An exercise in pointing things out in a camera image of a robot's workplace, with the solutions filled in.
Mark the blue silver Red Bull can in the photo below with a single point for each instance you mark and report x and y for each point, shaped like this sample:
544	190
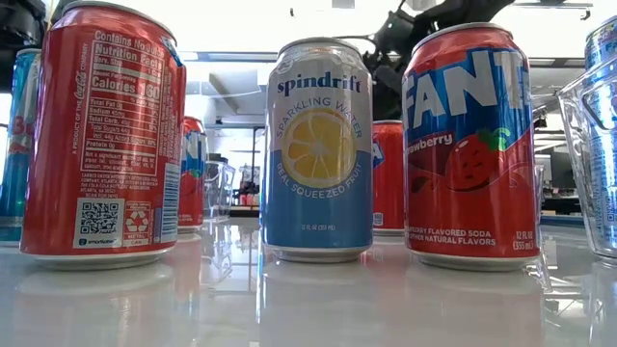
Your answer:
602	43
19	144

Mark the background black robot arm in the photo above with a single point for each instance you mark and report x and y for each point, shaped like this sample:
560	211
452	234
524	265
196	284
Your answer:
249	176

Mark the Spindrift lemon sparkling water can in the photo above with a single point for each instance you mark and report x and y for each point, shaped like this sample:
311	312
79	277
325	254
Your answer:
318	144

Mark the wooden background table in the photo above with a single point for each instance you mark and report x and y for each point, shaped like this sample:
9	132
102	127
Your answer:
246	210

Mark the red Fanta strawberry can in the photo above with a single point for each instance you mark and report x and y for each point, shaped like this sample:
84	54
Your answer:
388	173
111	144
472	144
192	168

